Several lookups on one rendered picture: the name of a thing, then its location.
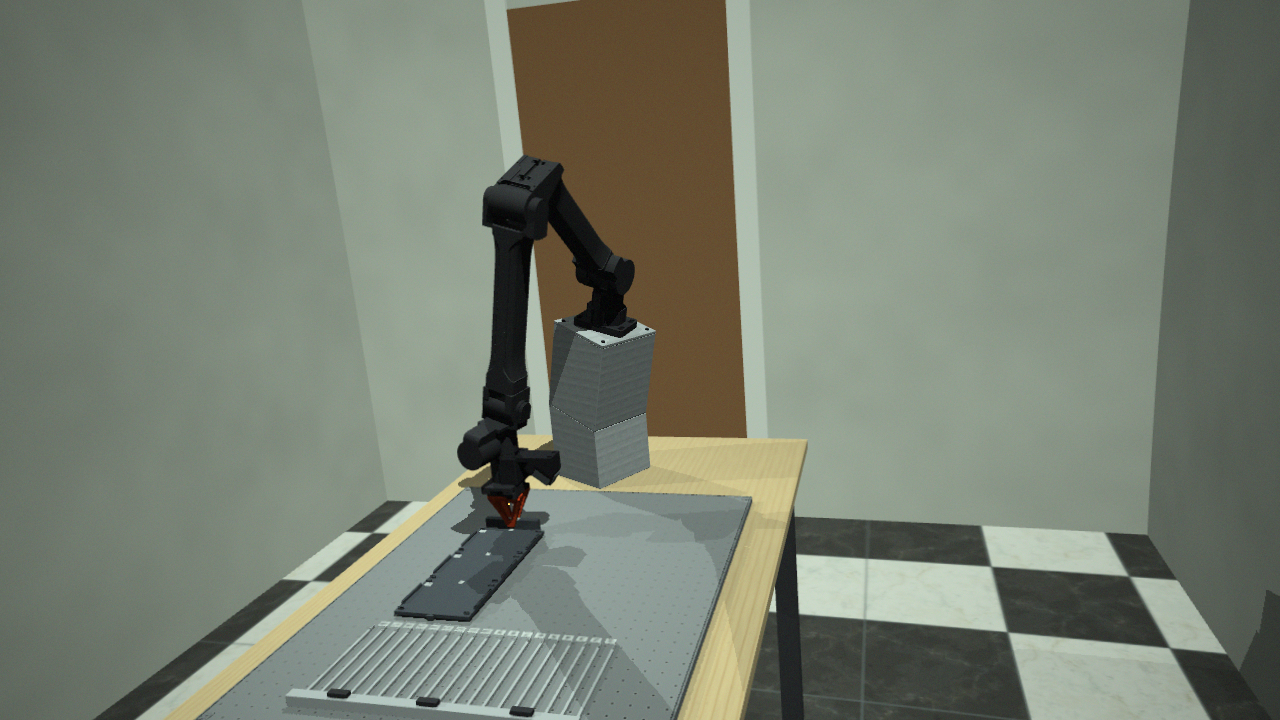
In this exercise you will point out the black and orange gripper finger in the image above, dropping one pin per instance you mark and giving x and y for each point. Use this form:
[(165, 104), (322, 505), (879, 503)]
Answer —
[(495, 501), (507, 508)]

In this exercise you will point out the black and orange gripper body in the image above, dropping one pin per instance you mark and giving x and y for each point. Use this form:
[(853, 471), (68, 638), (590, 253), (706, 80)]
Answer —
[(494, 483)]

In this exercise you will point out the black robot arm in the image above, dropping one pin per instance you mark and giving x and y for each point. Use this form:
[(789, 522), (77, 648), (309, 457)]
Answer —
[(505, 395)]

